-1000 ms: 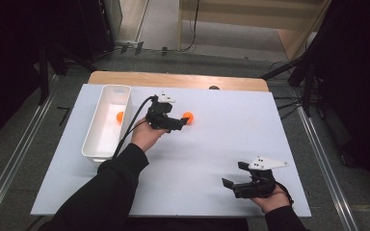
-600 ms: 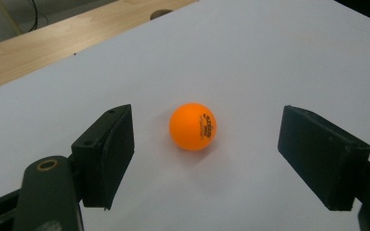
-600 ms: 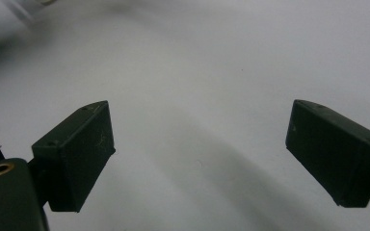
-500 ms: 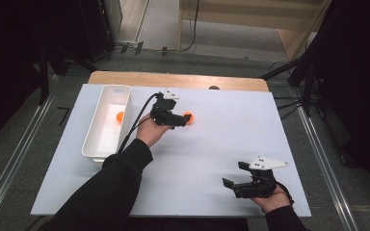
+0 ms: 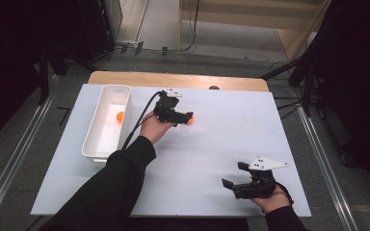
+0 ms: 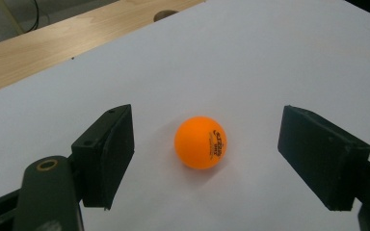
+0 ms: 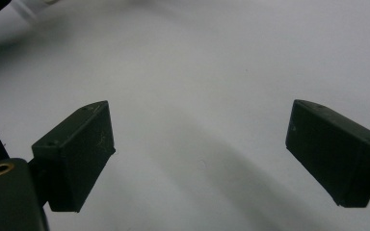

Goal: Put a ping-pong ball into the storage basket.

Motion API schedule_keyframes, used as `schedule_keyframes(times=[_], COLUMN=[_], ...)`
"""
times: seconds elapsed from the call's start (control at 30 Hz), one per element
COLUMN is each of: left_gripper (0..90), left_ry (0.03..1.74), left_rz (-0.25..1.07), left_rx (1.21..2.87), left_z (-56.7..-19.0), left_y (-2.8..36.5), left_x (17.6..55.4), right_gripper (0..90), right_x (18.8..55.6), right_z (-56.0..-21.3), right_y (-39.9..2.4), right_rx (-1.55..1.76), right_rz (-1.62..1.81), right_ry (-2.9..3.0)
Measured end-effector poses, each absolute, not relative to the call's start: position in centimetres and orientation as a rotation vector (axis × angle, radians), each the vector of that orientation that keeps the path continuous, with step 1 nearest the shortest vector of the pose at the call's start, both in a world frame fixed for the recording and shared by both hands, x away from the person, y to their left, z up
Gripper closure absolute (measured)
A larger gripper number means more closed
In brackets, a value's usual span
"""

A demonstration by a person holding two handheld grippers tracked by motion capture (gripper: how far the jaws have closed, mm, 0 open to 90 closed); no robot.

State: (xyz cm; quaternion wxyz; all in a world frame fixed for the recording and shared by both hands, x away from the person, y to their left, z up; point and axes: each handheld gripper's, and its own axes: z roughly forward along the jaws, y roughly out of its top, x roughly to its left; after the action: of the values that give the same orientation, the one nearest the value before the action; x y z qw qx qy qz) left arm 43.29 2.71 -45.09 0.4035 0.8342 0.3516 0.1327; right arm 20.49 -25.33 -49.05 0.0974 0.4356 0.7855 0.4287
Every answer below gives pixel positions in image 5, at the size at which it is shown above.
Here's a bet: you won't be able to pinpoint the white plastic bin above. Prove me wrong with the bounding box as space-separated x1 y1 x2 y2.
81 84 134 164

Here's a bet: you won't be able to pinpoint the black curtain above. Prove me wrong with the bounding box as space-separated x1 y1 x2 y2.
312 0 370 196
0 0 90 152

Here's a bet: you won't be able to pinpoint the black metal stand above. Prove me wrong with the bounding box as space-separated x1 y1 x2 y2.
259 56 317 118
38 46 51 106

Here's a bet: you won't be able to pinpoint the white board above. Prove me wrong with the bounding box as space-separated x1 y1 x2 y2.
30 83 313 218

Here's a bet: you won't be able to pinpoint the black floor cables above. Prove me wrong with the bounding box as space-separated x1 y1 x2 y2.
273 94 304 121

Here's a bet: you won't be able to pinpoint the person's left hand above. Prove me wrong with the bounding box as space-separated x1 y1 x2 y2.
139 111 175 145

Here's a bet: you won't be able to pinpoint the dark cabinet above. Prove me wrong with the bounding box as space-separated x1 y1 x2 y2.
78 0 123 64

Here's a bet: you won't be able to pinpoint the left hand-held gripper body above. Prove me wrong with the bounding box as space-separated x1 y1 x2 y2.
152 88 183 124

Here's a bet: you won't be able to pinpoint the aluminium floor rail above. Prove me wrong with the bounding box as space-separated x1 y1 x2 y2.
296 105 360 231
0 72 60 227

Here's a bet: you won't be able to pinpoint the wooden table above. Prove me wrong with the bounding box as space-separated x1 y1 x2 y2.
87 70 271 93

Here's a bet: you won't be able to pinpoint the hanging black cable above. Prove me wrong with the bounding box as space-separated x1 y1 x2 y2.
176 0 201 53

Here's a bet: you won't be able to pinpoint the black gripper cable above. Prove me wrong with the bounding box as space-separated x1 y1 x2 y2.
120 90 165 151
275 181 295 207

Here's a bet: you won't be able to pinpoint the wooden platform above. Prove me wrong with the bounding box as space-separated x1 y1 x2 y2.
176 0 333 62

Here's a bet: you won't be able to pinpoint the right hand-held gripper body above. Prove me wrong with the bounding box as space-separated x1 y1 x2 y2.
236 156 290 200

